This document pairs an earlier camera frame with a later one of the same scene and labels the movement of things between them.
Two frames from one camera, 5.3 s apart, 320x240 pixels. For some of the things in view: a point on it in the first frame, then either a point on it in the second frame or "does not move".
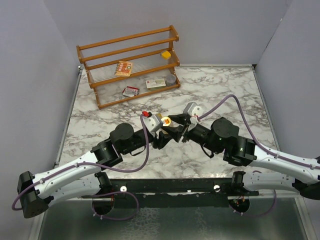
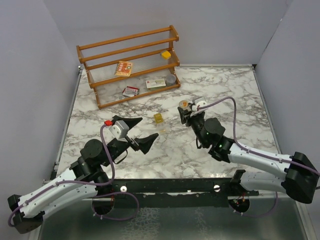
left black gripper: (163, 138) -> (144, 143)
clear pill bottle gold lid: (166, 121) -> (184, 104)
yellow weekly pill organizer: (159, 115) does not move
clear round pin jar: (170, 80) does not move
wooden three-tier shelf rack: (125, 68) does not move
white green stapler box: (155, 84) does not move
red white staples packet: (130, 91) does not move
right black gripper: (176, 132) -> (183, 114)
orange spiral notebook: (123, 68) does not move
